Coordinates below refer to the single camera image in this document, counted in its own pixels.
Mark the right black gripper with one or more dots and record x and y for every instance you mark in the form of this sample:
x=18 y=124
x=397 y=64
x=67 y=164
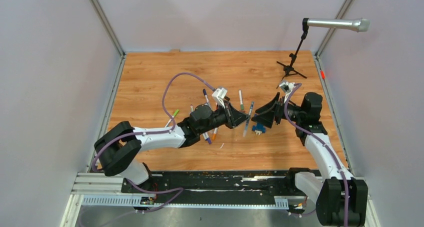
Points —
x=267 y=119

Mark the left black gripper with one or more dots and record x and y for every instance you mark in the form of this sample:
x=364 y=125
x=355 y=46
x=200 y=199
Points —
x=234 y=118

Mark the clear cap grey pen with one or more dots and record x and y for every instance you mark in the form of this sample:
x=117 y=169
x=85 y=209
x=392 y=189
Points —
x=248 y=121

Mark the green cap marker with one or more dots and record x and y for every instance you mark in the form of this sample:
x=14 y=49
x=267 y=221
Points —
x=172 y=117
x=240 y=95

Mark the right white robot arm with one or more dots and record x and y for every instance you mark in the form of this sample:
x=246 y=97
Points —
x=340 y=198

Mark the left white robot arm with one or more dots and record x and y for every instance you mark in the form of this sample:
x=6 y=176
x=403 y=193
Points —
x=116 y=151

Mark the blue red toy robot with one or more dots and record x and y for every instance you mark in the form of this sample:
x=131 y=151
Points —
x=259 y=129

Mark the orange cap marker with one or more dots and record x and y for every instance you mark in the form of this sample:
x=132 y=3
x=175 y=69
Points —
x=214 y=135

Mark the purple tip white marker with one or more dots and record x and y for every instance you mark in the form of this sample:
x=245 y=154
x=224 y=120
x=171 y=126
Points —
x=207 y=138

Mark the black microphone tripod stand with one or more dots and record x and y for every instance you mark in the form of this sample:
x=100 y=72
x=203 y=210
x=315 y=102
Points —
x=289 y=70

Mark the silver microphone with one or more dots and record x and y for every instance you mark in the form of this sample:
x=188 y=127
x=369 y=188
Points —
x=356 y=25

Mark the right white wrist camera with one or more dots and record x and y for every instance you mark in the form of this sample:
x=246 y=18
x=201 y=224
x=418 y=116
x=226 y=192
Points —
x=286 y=86

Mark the red marker on rail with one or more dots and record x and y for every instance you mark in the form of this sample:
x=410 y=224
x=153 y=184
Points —
x=322 y=75

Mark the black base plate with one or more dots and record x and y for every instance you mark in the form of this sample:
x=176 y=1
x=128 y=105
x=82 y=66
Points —
x=224 y=187

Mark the grey slotted cable duct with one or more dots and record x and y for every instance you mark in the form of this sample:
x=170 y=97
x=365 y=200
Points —
x=147 y=202

